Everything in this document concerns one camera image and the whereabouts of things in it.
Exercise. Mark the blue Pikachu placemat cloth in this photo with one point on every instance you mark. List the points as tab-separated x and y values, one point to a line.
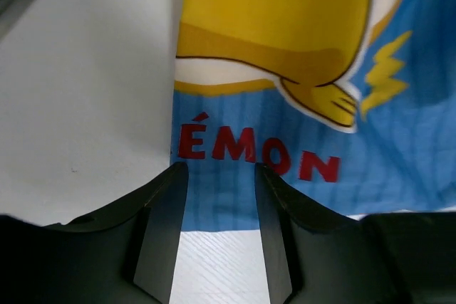
351	102

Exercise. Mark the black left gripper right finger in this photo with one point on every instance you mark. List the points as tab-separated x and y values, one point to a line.
311	253

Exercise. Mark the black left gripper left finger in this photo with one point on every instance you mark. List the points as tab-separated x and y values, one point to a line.
125	251

